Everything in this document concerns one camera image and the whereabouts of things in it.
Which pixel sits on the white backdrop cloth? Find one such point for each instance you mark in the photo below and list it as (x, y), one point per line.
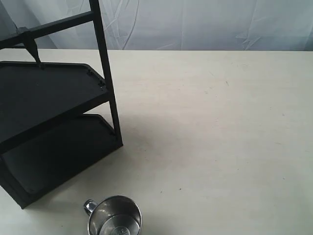
(171, 24)

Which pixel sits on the shiny stainless steel mug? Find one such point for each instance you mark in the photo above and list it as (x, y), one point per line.
(115, 215)

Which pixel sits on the black two-tier rack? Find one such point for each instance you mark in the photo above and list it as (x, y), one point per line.
(56, 118)

